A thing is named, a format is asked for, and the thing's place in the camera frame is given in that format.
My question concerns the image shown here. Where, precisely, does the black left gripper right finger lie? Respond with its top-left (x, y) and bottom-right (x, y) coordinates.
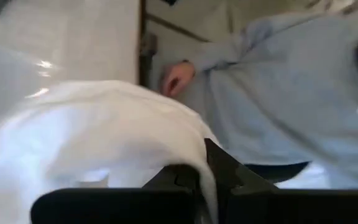
top-left (203, 138), bottom-right (358, 224)

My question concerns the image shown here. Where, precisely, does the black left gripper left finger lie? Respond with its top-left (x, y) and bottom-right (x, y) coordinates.
top-left (30, 163), bottom-right (203, 224)

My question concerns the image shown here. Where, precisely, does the white microfiber towel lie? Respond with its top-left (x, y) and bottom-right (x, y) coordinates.
top-left (0, 80), bottom-right (220, 224)

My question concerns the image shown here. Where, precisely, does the person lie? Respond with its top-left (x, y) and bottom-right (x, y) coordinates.
top-left (149, 9), bottom-right (358, 190)

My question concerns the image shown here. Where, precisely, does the person's hand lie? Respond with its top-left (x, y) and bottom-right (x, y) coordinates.
top-left (160, 60), bottom-right (197, 99)

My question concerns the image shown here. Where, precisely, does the clear plastic bin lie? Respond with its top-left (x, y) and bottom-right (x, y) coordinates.
top-left (0, 39), bottom-right (71, 147)

